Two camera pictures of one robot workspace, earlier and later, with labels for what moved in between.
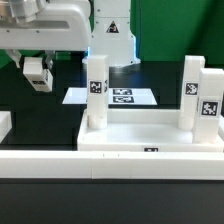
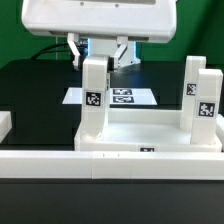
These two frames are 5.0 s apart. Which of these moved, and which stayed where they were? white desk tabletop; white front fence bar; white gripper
Moved: white gripper
Stayed: white front fence bar; white desk tabletop
